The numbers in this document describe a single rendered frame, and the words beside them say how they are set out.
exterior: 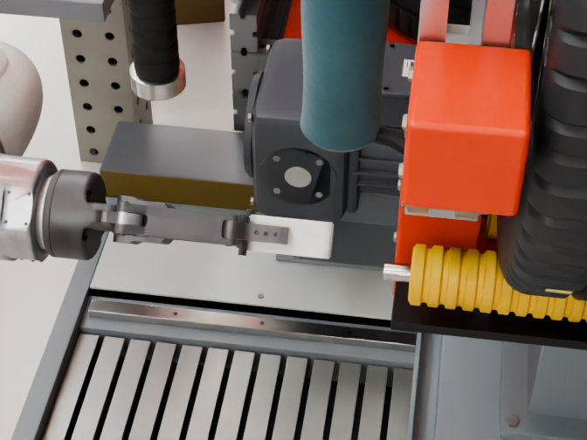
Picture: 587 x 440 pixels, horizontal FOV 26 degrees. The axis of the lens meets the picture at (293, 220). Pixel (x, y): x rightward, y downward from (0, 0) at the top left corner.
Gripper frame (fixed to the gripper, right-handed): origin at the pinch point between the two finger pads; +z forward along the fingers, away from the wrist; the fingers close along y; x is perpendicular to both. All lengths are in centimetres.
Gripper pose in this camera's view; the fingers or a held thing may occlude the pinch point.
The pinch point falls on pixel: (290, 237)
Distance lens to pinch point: 105.2
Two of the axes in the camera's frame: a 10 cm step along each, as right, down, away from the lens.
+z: 9.9, 1.0, -1.0
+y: -1.0, -0.4, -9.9
